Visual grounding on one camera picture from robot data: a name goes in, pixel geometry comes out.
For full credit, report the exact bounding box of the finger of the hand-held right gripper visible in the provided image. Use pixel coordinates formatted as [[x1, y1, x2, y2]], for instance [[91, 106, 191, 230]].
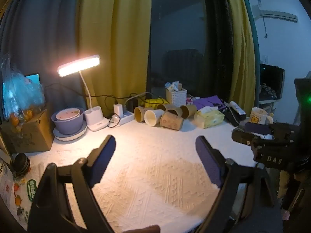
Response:
[[231, 130, 262, 146], [245, 122, 275, 135]]

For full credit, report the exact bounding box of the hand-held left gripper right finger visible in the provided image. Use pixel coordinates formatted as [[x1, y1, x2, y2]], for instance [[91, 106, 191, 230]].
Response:
[[196, 136, 284, 233]]

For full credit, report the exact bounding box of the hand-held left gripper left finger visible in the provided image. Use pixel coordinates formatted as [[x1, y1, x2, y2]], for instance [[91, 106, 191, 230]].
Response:
[[28, 135, 116, 233]]

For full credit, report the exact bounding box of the plain brown paper cup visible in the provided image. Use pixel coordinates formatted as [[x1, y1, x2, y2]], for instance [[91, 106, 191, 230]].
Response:
[[166, 108, 183, 117], [180, 104, 198, 119], [134, 106, 149, 122], [156, 103, 173, 112]]

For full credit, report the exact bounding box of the patterned brown paper cup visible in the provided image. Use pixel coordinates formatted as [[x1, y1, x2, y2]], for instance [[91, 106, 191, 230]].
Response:
[[160, 113, 184, 130]]

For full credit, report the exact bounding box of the white paper cup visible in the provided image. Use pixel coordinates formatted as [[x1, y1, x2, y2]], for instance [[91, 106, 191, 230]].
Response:
[[144, 109, 165, 127]]

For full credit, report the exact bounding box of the white mug with bear print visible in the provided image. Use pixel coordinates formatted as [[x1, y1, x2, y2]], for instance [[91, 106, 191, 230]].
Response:
[[250, 107, 274, 125]]

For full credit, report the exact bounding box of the black box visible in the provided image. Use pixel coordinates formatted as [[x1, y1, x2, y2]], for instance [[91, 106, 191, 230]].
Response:
[[223, 107, 247, 127]]

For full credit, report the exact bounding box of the white tube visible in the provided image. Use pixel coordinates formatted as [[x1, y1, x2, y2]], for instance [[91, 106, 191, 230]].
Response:
[[229, 100, 246, 115]]

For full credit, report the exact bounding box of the pale round plate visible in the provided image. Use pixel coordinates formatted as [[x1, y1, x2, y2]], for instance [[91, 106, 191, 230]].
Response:
[[53, 121, 87, 141]]

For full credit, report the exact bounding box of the yellow tissue pack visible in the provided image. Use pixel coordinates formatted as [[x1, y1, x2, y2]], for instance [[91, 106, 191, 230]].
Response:
[[194, 109, 225, 129]]

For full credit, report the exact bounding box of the white desk lamp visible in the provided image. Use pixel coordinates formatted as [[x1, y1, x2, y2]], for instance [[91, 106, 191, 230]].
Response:
[[58, 54, 111, 132]]

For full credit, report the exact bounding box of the white power strip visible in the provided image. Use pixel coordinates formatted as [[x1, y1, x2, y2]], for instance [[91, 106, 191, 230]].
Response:
[[110, 112, 135, 127]]

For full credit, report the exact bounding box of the black monitor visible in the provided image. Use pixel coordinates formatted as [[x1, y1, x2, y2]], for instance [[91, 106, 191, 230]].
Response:
[[260, 63, 286, 100]]

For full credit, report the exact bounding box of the purple bowl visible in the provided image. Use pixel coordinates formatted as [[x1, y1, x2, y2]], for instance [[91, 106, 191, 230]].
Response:
[[51, 107, 85, 135]]

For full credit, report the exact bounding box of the purple cloth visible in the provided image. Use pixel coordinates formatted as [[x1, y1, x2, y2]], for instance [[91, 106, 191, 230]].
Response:
[[193, 96, 227, 111]]

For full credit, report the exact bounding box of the white textured table cover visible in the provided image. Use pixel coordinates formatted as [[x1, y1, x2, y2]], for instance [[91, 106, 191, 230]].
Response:
[[7, 118, 275, 233]]

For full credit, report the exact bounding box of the white charger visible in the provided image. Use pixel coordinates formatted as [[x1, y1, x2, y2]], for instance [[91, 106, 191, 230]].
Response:
[[113, 103, 124, 117]]

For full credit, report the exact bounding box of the pink inner bowl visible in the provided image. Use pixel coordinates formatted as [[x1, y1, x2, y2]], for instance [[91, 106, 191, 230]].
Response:
[[55, 108, 81, 121]]

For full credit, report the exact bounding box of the black charger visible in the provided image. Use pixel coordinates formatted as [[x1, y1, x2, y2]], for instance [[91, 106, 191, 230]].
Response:
[[127, 99, 139, 113]]

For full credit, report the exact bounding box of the white woven basket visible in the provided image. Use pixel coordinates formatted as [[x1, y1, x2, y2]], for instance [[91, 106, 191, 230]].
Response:
[[166, 88, 188, 107]]

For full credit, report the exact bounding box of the cardboard box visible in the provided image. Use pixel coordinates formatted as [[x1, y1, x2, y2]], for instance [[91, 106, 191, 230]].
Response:
[[0, 109, 54, 154]]

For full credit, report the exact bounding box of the narrow yellow curtain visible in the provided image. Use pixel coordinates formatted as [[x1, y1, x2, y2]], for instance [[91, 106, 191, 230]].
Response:
[[222, 0, 257, 114]]

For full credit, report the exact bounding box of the yellow packet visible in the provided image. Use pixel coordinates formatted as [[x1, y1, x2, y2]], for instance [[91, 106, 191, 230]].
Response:
[[143, 98, 170, 107]]

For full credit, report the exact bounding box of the black round pouch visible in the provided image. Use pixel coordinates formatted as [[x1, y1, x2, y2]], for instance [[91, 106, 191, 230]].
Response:
[[12, 152, 31, 178]]

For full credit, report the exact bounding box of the printed fruit leaflet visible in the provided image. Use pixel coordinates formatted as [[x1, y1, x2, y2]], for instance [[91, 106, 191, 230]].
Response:
[[0, 157, 40, 225]]

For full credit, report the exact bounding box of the clear plastic bag of oranges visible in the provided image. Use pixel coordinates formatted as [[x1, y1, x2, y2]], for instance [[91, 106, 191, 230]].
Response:
[[0, 53, 47, 128]]

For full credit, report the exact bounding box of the white air conditioner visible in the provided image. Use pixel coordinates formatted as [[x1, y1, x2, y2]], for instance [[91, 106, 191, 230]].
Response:
[[252, 4, 298, 23]]

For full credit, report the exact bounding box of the wide yellow curtain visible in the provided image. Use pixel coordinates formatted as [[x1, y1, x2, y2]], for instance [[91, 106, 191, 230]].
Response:
[[77, 0, 153, 117]]

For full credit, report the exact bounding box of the grey-blue curtain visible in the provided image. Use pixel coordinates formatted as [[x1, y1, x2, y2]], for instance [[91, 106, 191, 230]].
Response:
[[0, 0, 94, 117]]

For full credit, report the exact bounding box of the black cable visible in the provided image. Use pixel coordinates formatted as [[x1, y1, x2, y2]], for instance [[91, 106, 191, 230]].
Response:
[[45, 83, 151, 117]]

